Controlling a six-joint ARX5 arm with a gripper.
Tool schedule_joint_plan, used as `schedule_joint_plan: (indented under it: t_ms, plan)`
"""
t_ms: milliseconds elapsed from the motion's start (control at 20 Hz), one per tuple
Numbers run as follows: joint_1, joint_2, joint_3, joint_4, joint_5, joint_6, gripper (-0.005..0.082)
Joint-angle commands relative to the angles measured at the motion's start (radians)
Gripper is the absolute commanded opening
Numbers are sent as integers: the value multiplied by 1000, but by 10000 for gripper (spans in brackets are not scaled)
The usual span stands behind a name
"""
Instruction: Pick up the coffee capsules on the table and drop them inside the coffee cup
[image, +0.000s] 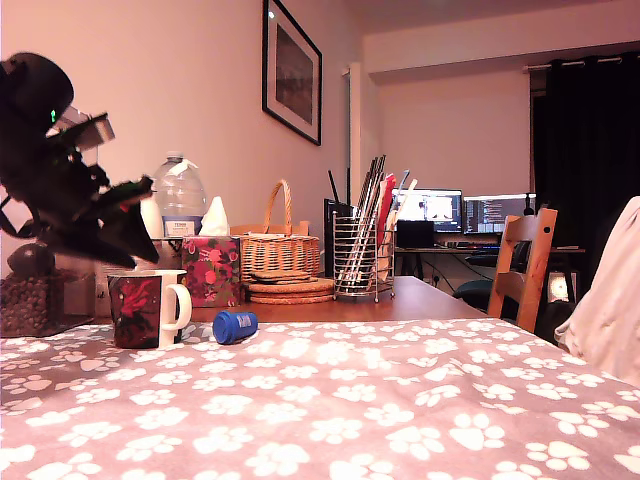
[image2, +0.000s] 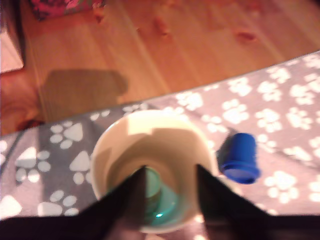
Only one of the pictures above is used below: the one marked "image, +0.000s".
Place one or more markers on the wooden chair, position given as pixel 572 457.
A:
pixel 531 235

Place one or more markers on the pale grey camera box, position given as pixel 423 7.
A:
pixel 92 131

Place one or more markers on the black router with antennas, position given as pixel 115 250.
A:
pixel 328 240

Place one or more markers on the dark desk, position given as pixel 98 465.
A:
pixel 566 250

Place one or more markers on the white tissue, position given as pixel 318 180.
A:
pixel 216 220

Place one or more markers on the small black box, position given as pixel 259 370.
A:
pixel 415 235

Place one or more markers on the dark brown scoop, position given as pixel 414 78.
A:
pixel 27 260

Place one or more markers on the blue coffee capsule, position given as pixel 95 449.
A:
pixel 232 327

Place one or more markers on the dark green office chair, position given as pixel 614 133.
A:
pixel 473 292

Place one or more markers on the white mug with red flowers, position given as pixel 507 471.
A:
pixel 136 310

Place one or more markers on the backlit keyboard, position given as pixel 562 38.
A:
pixel 466 244

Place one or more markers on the red flat utensil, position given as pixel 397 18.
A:
pixel 387 200

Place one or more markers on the black framed picture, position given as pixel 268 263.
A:
pixel 293 75

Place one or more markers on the computer case with lit fan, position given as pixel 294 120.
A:
pixel 561 290

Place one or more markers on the white curtain rod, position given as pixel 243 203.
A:
pixel 536 68

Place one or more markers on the dark metal rod utensil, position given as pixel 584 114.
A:
pixel 375 182
pixel 368 175

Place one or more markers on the floral tissue box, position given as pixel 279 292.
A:
pixel 211 272

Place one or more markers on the square cork coasters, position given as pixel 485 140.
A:
pixel 281 275

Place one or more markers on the white slim bottle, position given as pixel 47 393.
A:
pixel 156 220

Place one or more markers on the grey paw-print cloth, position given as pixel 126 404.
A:
pixel 350 400

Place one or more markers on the beige garment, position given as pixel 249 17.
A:
pixel 610 300

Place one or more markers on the large clear water bottle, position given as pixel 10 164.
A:
pixel 182 190

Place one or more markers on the monitor with bright screen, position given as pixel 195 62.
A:
pixel 436 207

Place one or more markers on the round cork trivet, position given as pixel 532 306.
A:
pixel 301 287
pixel 301 299

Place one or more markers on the brown pellets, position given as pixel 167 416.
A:
pixel 25 305

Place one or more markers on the monitor with dark screen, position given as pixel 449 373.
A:
pixel 496 215

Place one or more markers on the black curtain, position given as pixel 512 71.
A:
pixel 585 150

